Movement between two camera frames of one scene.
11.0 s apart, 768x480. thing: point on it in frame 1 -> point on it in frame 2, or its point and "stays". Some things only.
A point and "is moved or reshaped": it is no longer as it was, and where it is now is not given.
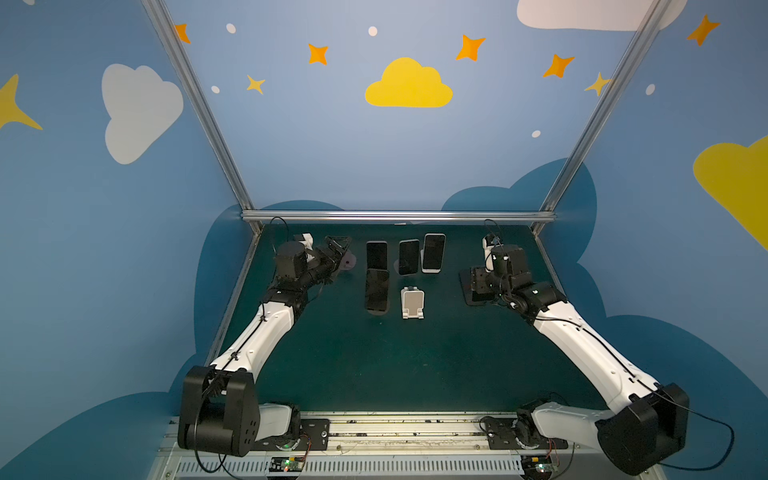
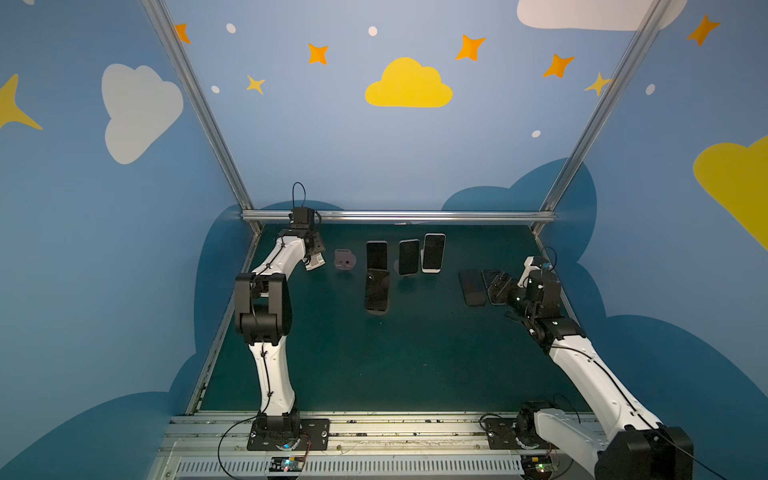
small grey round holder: x=348 y=261 stays
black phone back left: x=377 y=255 stays
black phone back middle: x=408 y=256 stays
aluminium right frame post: x=649 y=28 stays
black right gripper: x=475 y=285 -> x=519 y=294
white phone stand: x=412 y=302 is moved or reshaped
